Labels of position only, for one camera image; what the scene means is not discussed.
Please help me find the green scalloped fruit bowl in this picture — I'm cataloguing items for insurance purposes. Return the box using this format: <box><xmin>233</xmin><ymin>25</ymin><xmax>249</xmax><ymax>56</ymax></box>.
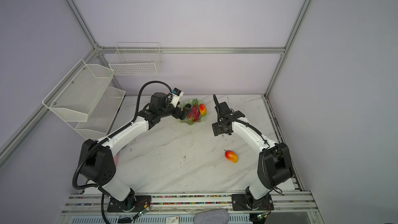
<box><xmin>179</xmin><ymin>98</ymin><xmax>207</xmax><ymax>125</ymax></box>

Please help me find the white wire basket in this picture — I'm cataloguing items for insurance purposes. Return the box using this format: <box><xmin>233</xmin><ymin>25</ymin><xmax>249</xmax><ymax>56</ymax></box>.
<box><xmin>108</xmin><ymin>42</ymin><xmax>163</xmax><ymax>76</ymax></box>

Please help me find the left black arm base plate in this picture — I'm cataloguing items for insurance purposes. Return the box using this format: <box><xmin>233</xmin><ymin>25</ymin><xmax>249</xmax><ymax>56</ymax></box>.
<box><xmin>107</xmin><ymin>195</ymin><xmax>152</xmax><ymax>213</ymax></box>

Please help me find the grey cloth pad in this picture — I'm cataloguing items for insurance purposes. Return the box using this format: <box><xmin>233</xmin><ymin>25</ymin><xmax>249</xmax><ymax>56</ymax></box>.
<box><xmin>194</xmin><ymin>209</ymin><xmax>230</xmax><ymax>224</ymax></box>

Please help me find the aluminium front rail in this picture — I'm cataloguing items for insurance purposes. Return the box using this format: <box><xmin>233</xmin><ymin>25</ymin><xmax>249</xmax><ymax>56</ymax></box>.
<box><xmin>61</xmin><ymin>191</ymin><xmax>319</xmax><ymax>215</ymax></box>

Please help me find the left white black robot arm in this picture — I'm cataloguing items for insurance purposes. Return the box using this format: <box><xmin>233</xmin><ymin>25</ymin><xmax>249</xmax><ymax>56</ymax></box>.
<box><xmin>72</xmin><ymin>80</ymin><xmax>188</xmax><ymax>212</ymax></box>

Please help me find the white mesh upper shelf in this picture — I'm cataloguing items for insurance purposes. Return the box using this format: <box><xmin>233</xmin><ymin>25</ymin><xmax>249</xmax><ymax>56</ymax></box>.
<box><xmin>42</xmin><ymin>60</ymin><xmax>115</xmax><ymax>122</ymax></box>

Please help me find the pink fake dragon fruit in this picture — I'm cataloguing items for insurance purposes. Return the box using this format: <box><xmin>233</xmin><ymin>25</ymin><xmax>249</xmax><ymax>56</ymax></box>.
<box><xmin>187</xmin><ymin>99</ymin><xmax>201</xmax><ymax>122</ymax></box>

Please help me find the red yellow fake mango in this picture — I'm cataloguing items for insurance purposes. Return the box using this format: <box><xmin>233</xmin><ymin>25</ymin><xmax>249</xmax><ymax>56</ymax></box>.
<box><xmin>199</xmin><ymin>104</ymin><xmax>207</xmax><ymax>116</ymax></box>
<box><xmin>224</xmin><ymin>150</ymin><xmax>238</xmax><ymax>163</ymax></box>

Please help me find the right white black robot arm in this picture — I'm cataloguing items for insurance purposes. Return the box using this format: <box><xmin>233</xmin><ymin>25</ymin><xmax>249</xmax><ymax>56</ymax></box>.
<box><xmin>212</xmin><ymin>95</ymin><xmax>294</xmax><ymax>210</ymax></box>

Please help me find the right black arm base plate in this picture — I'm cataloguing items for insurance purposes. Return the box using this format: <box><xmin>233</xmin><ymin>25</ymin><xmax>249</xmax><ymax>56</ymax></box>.
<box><xmin>231</xmin><ymin>194</ymin><xmax>274</xmax><ymax>211</ymax></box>

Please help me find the white mesh lower shelf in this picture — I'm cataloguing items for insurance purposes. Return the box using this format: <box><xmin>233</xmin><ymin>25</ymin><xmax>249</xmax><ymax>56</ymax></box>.
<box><xmin>74</xmin><ymin>87</ymin><xmax>125</xmax><ymax>140</ymax></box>

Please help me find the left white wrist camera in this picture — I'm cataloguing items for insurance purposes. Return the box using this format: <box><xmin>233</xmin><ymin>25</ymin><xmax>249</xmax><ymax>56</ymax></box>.
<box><xmin>171</xmin><ymin>88</ymin><xmax>183</xmax><ymax>108</ymax></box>

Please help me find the white mesh shelf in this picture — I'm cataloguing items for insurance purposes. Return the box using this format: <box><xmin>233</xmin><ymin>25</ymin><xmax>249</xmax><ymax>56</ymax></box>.
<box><xmin>74</xmin><ymin>87</ymin><xmax>125</xmax><ymax>140</ymax></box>
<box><xmin>42</xmin><ymin>60</ymin><xmax>115</xmax><ymax>122</ymax></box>

